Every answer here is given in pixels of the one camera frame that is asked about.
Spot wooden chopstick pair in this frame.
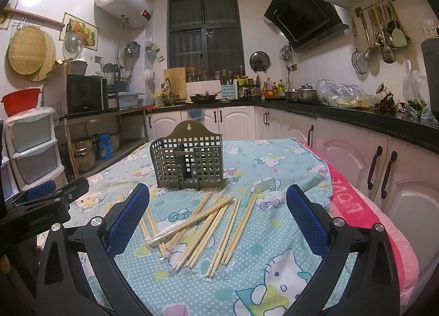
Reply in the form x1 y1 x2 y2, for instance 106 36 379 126
164 190 215 251
146 207 169 259
206 198 240 278
146 196 235 245
221 193 257 265
139 217 150 240
174 197 233 272

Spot dark kitchen window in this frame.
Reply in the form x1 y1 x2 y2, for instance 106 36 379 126
167 0 245 77

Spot white plastic drawer unit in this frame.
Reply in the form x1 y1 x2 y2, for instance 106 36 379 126
4 107 66 191

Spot stacked steel pots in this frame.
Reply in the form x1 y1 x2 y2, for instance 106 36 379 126
72 138 96 173

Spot blue canister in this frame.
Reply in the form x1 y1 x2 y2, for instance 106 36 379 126
96 132 113 161

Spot pink love towel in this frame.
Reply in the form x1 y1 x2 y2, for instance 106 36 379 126
297 142 420 306

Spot red plastic basin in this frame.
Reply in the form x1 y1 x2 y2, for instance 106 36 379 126
1 88 41 117

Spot black microwave oven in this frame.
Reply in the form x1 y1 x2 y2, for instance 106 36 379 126
43 74 107 118

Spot hello kitty table cloth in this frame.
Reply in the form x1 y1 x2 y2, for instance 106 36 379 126
68 138 335 315

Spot green plastic utensil basket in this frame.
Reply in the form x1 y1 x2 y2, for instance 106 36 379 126
150 121 225 190

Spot round bamboo tray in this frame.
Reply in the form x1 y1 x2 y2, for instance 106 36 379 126
7 25 46 75

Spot wooden cutting board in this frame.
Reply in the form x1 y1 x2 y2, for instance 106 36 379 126
164 67 187 100

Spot black wok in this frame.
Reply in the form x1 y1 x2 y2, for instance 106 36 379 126
190 91 220 104

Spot clear plastic bag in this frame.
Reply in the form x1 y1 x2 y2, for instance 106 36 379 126
316 80 373 109

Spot steel pot on counter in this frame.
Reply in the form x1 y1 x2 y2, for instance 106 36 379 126
298 84 319 105

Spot blue knife block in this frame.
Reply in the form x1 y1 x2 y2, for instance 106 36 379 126
221 84 238 100

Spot white water heater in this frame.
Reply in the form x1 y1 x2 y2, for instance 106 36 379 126
94 0 153 28

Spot hanging strainer ladle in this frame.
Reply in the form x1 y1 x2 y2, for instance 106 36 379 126
351 18 369 75

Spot green hanging spatula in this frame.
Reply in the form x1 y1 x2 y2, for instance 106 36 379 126
389 3 408 47

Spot hanging pot lid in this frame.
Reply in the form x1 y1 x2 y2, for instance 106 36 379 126
249 51 271 72

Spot black range hood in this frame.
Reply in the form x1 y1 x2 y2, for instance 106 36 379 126
264 0 349 54

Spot glass lid on wall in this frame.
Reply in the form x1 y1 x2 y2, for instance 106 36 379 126
63 30 84 60

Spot fruit picture frame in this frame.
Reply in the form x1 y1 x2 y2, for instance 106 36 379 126
59 13 100 51

